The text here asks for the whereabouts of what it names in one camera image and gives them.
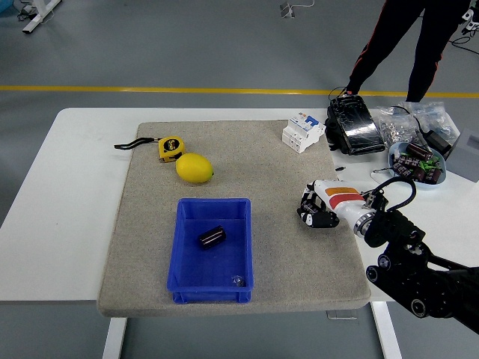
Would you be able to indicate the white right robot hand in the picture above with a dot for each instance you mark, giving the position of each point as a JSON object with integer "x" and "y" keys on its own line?
{"x": 342, "y": 198}

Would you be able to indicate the black printed cylindrical battery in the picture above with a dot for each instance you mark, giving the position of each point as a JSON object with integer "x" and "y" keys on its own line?
{"x": 311, "y": 206}

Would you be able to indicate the dark brown cylindrical battery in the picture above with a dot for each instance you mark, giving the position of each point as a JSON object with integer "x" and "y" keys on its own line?
{"x": 212, "y": 237}

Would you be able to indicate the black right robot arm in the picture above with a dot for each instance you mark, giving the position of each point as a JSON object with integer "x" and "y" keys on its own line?
{"x": 396, "y": 232}

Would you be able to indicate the grey box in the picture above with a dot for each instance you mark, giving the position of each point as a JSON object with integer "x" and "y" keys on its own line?
{"x": 466, "y": 153}

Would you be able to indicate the blue plastic box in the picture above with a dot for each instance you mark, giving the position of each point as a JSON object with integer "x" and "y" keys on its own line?
{"x": 224, "y": 269}

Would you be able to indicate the black glossy device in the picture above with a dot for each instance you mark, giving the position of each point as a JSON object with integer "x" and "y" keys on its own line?
{"x": 355, "y": 123}

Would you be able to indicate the white circuit breaker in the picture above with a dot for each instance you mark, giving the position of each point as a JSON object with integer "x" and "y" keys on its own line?
{"x": 299, "y": 134}

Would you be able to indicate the clear bag of nuts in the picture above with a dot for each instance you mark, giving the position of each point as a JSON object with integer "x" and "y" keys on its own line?
{"x": 393, "y": 129}

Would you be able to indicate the large brown capacitor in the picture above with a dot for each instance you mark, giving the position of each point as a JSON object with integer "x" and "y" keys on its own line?
{"x": 417, "y": 151}

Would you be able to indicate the light blue bowl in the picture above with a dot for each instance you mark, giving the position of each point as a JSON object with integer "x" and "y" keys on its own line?
{"x": 436, "y": 182}

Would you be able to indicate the grey-brown mat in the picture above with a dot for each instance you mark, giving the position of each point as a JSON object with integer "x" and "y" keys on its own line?
{"x": 243, "y": 168}

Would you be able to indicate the black power adapter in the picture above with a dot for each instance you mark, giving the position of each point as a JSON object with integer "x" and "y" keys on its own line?
{"x": 438, "y": 140}

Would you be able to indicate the clear bag of screws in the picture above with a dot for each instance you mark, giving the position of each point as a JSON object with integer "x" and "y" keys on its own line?
{"x": 434, "y": 114}

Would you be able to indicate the small metal screw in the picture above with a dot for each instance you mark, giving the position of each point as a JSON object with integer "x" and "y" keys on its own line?
{"x": 236, "y": 279}

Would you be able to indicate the white table leg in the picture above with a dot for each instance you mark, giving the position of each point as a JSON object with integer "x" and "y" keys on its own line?
{"x": 114, "y": 336}
{"x": 387, "y": 333}

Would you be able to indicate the yellow lemon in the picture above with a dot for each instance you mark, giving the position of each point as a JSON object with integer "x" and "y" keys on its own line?
{"x": 194, "y": 168}

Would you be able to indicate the person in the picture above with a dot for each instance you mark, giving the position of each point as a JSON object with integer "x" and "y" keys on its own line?
{"x": 393, "y": 30}

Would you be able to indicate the yellow tape measure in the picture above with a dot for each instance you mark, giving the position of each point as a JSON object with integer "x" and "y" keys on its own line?
{"x": 171, "y": 147}

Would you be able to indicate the clear plastic bracket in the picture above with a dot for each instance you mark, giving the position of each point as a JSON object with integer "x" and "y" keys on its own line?
{"x": 342, "y": 317}

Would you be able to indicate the white desk frame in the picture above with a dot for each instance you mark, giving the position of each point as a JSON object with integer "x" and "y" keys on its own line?
{"x": 37, "y": 18}

